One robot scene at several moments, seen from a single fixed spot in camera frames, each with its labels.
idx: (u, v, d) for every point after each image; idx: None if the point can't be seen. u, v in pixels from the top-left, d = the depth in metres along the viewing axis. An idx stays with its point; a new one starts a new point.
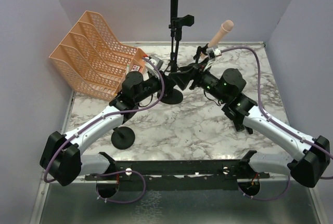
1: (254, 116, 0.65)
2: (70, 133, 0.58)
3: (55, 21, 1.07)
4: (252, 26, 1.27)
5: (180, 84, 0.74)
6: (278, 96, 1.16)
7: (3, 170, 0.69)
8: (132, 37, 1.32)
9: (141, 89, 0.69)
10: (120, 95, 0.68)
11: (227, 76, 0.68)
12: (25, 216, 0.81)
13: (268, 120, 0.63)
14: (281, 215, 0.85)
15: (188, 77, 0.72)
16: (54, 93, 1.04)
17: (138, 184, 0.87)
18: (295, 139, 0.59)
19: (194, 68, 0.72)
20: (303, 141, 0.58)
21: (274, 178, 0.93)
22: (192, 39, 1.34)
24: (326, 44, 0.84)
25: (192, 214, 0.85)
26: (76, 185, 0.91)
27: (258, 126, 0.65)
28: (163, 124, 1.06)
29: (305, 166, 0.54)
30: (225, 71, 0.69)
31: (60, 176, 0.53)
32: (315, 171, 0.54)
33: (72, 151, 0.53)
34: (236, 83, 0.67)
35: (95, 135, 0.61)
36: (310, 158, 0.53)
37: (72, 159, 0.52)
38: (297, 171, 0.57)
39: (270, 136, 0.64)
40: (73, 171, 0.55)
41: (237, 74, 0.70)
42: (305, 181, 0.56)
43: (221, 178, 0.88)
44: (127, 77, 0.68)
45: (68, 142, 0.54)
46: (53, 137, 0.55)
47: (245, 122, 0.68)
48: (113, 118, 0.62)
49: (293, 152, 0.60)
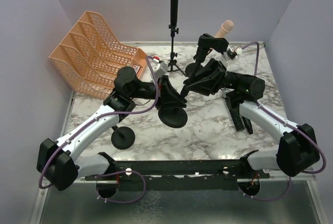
1: (247, 104, 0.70)
2: (62, 140, 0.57)
3: (55, 21, 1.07)
4: (252, 26, 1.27)
5: (206, 91, 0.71)
6: (278, 96, 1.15)
7: (3, 170, 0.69)
8: (132, 37, 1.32)
9: (134, 87, 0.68)
10: (116, 92, 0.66)
11: (254, 86, 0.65)
12: (25, 216, 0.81)
13: (259, 108, 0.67)
14: (281, 216, 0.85)
15: (215, 82, 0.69)
16: (54, 93, 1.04)
17: (138, 184, 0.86)
18: (279, 122, 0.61)
19: (220, 74, 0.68)
20: (286, 125, 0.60)
21: (274, 178, 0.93)
22: (192, 39, 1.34)
24: (326, 43, 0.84)
25: (192, 214, 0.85)
26: (76, 185, 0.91)
27: (250, 114, 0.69)
28: (163, 124, 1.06)
29: (284, 146, 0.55)
30: (254, 80, 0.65)
31: (56, 181, 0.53)
32: (297, 154, 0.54)
33: (64, 158, 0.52)
34: (255, 96, 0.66)
35: (90, 138, 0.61)
36: (289, 138, 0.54)
37: (65, 167, 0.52)
38: (281, 156, 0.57)
39: (260, 123, 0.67)
40: (69, 176, 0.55)
41: (264, 86, 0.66)
42: (289, 166, 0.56)
43: (221, 178, 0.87)
44: (119, 74, 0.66)
45: (60, 148, 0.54)
46: (45, 144, 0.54)
47: (241, 111, 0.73)
48: (107, 118, 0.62)
49: (277, 136, 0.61)
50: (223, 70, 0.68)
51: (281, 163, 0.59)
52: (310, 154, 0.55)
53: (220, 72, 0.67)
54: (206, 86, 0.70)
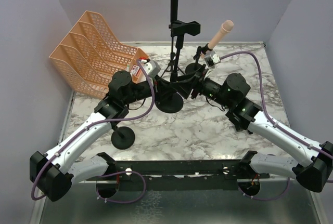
1: (260, 122, 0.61)
2: (52, 152, 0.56)
3: (54, 21, 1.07)
4: (252, 26, 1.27)
5: (184, 93, 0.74)
6: (278, 96, 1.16)
7: (3, 170, 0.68)
8: (132, 37, 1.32)
9: (130, 91, 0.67)
10: (108, 98, 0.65)
11: (230, 82, 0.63)
12: (25, 216, 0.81)
13: (274, 127, 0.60)
14: (281, 216, 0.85)
15: (191, 86, 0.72)
16: (54, 93, 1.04)
17: (138, 184, 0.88)
18: (302, 145, 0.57)
19: (195, 78, 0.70)
20: (311, 148, 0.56)
21: (274, 178, 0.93)
22: (192, 39, 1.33)
24: (325, 43, 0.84)
25: (192, 214, 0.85)
26: (76, 185, 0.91)
27: (263, 132, 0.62)
28: (163, 124, 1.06)
29: (314, 173, 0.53)
30: (228, 76, 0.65)
31: (49, 193, 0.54)
32: (323, 177, 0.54)
33: (54, 172, 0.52)
34: (240, 88, 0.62)
35: (82, 148, 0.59)
36: (318, 165, 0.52)
37: (55, 180, 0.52)
38: (303, 177, 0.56)
39: (274, 141, 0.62)
40: (61, 186, 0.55)
41: (241, 78, 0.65)
42: (311, 186, 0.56)
43: (221, 178, 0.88)
44: (114, 78, 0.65)
45: (49, 162, 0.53)
46: (35, 158, 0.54)
47: (251, 128, 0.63)
48: (98, 127, 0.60)
49: (299, 158, 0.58)
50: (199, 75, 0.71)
51: (303, 183, 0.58)
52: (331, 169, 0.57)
53: (194, 76, 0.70)
54: (183, 87, 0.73)
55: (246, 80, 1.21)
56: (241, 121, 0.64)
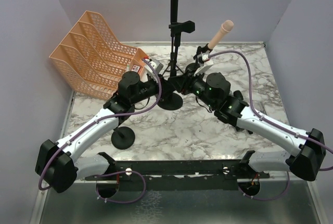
1: (246, 116, 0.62)
2: (62, 141, 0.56)
3: (54, 21, 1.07)
4: (252, 26, 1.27)
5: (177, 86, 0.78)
6: (278, 96, 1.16)
7: (3, 170, 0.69)
8: (132, 37, 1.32)
9: (138, 90, 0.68)
10: (116, 96, 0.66)
11: (210, 81, 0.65)
12: (25, 216, 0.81)
13: (261, 119, 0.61)
14: (281, 216, 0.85)
15: (183, 80, 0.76)
16: (54, 93, 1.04)
17: (138, 184, 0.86)
18: (289, 134, 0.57)
19: (187, 72, 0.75)
20: (298, 136, 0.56)
21: (274, 178, 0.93)
22: (192, 39, 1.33)
24: (325, 44, 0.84)
25: (192, 213, 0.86)
26: (76, 185, 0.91)
27: (251, 127, 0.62)
28: (163, 124, 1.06)
29: (303, 160, 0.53)
30: (208, 77, 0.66)
31: (55, 182, 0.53)
32: (314, 164, 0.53)
33: (65, 159, 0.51)
34: (220, 86, 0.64)
35: (90, 140, 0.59)
36: (306, 153, 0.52)
37: (65, 168, 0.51)
38: (296, 168, 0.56)
39: (265, 135, 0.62)
40: (67, 177, 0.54)
41: (220, 76, 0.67)
42: (305, 175, 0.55)
43: (221, 178, 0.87)
44: (124, 77, 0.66)
45: (61, 149, 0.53)
46: (45, 145, 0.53)
47: (240, 124, 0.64)
48: (107, 121, 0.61)
49: (289, 148, 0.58)
50: (192, 71, 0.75)
51: (297, 173, 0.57)
52: (321, 155, 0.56)
53: (187, 70, 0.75)
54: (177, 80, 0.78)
55: (246, 80, 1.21)
56: (229, 119, 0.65)
